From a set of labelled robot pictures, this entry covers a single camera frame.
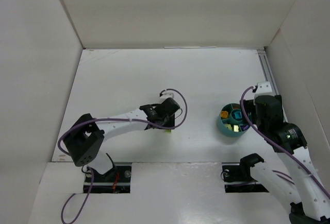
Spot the pale yellow lego brick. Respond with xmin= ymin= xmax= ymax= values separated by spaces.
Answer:
xmin=224 ymin=124 xmax=233 ymax=130

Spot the teal flower face lego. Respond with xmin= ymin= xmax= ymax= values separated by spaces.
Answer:
xmin=231 ymin=109 xmax=243 ymax=121

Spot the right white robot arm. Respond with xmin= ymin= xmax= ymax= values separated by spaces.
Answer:
xmin=240 ymin=95 xmax=329 ymax=223

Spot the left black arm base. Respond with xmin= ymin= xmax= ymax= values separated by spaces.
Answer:
xmin=91 ymin=163 xmax=132 ymax=194

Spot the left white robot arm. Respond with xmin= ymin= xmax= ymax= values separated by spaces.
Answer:
xmin=58 ymin=97 xmax=180 ymax=180

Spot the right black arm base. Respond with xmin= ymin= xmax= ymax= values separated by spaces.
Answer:
xmin=221 ymin=153 xmax=268 ymax=193

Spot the teal divided round container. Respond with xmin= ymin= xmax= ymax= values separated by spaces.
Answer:
xmin=217 ymin=103 xmax=248 ymax=137

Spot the yellow orange lego brick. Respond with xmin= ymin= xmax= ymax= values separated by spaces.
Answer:
xmin=220 ymin=110 xmax=230 ymax=119

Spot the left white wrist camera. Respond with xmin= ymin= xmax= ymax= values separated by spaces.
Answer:
xmin=159 ymin=91 xmax=174 ymax=99

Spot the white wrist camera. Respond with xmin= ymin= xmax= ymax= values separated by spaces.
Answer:
xmin=159 ymin=91 xmax=174 ymax=99
xmin=253 ymin=81 xmax=274 ymax=98

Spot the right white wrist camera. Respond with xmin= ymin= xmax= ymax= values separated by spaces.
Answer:
xmin=253 ymin=81 xmax=274 ymax=98

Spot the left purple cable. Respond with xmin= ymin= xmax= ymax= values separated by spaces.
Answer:
xmin=58 ymin=88 xmax=188 ymax=224

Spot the purple cable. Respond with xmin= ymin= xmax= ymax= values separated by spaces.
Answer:
xmin=239 ymin=85 xmax=330 ymax=199
xmin=58 ymin=88 xmax=188 ymax=224

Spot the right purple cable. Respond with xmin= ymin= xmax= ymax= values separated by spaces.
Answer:
xmin=239 ymin=85 xmax=330 ymax=199

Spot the aluminium rail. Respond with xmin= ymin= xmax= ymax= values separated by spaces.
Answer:
xmin=257 ymin=49 xmax=279 ymax=95

